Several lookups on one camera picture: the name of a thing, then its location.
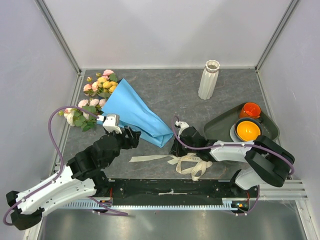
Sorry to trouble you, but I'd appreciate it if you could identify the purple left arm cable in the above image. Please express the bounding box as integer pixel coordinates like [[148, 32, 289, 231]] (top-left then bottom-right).
[[3, 105, 129, 225]]

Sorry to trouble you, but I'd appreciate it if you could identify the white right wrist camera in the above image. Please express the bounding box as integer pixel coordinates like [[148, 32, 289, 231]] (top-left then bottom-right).
[[174, 120, 190, 138]]

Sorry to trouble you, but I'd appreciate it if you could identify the white ribbed vase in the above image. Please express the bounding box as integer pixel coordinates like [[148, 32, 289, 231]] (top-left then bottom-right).
[[198, 60, 220, 100]]

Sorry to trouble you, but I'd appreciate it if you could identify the orange bowl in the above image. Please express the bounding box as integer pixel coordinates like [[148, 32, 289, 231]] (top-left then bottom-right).
[[234, 117, 263, 142]]

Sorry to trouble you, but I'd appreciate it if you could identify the dark green tray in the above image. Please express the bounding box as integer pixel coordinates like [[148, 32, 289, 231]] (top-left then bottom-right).
[[203, 103, 280, 142]]

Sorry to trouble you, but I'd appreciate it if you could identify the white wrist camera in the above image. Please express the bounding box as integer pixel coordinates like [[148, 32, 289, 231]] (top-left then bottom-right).
[[174, 120, 190, 138], [97, 114, 122, 135]]

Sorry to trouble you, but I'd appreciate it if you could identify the orange cup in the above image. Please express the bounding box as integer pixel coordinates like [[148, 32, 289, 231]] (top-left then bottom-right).
[[238, 102, 261, 119]]

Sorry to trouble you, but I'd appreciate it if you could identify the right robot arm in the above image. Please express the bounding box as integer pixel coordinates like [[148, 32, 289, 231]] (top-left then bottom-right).
[[171, 121, 295, 197]]

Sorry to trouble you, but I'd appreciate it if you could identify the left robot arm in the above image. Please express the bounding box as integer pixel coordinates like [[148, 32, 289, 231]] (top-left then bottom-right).
[[4, 126, 141, 231]]

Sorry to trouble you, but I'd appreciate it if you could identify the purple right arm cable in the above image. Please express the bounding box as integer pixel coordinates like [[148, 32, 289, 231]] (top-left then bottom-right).
[[170, 115, 296, 216]]

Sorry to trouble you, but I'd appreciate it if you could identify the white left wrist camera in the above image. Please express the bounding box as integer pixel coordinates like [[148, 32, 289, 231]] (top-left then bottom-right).
[[97, 114, 122, 135]]

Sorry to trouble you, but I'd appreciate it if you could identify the artificial flower bouquet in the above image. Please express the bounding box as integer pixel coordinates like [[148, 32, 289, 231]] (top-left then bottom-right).
[[58, 69, 118, 132]]

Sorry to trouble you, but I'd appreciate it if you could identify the slotted cable duct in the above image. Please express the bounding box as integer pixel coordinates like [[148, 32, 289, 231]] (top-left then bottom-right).
[[60, 198, 238, 211]]

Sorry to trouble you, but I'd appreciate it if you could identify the white plate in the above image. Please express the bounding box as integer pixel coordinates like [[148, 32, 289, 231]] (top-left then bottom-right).
[[229, 124, 242, 142]]

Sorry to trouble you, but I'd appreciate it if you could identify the blue wrapping paper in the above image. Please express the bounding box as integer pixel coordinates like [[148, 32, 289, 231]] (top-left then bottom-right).
[[101, 78, 173, 148]]

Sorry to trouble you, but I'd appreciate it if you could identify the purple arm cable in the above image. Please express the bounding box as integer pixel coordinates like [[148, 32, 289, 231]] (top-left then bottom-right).
[[3, 105, 129, 225], [170, 115, 296, 216]]

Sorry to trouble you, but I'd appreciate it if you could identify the cream ribbon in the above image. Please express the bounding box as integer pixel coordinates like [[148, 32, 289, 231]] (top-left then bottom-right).
[[129, 153, 213, 182]]

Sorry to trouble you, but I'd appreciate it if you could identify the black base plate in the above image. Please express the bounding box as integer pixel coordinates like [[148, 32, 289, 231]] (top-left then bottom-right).
[[92, 178, 257, 207]]

